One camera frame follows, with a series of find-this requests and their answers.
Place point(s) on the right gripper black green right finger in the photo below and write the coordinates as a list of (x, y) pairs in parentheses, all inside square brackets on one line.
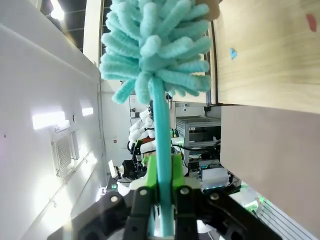
[(187, 207)]

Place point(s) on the right gripper black green left finger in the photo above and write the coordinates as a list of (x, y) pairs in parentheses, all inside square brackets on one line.
[(140, 205)]

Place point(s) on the teal microfiber duster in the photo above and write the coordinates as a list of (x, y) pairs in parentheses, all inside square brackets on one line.
[(155, 50)]

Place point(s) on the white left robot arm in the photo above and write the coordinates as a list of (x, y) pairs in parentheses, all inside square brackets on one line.
[(140, 130)]

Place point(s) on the white electronics box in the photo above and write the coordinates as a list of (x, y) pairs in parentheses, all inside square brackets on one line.
[(215, 176)]

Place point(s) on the aluminium equipment rack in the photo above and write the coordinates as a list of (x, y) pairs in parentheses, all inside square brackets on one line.
[(200, 135)]

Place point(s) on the ceiling air conditioner cassette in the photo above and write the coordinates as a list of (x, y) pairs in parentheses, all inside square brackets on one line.
[(63, 150)]

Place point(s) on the blue paper scrap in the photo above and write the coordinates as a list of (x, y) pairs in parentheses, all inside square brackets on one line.
[(233, 53)]

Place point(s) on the red paper scrap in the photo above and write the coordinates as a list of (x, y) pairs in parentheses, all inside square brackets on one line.
[(311, 22)]

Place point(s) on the wood shelf unit black frame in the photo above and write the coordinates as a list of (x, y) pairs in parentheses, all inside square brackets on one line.
[(265, 62)]

